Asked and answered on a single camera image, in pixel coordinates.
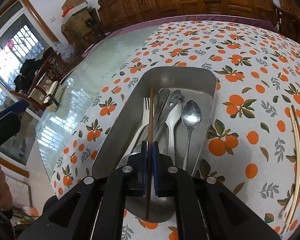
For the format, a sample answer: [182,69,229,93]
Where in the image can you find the orange print tablecloth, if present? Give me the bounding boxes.
[51,21,300,233]

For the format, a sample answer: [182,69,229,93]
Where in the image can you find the carved wooden armchair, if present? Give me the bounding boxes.
[276,0,300,44]

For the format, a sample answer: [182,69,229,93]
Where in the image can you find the dark steel spoon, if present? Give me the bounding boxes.
[181,100,201,171]

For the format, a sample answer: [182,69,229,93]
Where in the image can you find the small wooden chair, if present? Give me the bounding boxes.
[10,47,66,111]

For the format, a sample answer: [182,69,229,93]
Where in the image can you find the matte steel spoon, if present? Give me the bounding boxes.
[165,101,183,165]

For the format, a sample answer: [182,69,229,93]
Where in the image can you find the carved wooden bench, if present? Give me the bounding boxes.
[98,0,275,31]

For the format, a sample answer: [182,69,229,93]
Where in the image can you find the white ceramic spoon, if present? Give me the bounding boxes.
[283,192,294,220]

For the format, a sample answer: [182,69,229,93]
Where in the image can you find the dark brown chopstick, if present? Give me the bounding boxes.
[291,105,300,138]
[145,87,154,220]

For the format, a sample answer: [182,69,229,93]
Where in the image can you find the white plastic fork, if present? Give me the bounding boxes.
[123,98,150,158]

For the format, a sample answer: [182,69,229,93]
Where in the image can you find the grey metal tray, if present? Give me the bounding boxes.
[93,67,217,223]

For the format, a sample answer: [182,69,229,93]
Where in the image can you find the smiley handle steel spoon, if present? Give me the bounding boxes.
[153,90,182,139]

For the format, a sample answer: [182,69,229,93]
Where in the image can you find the barred window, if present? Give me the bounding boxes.
[0,9,54,110]

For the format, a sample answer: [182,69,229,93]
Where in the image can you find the light wooden chopstick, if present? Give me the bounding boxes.
[285,110,300,223]
[282,105,300,233]

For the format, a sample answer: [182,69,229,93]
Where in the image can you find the stacked cardboard boxes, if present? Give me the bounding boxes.
[61,0,101,51]

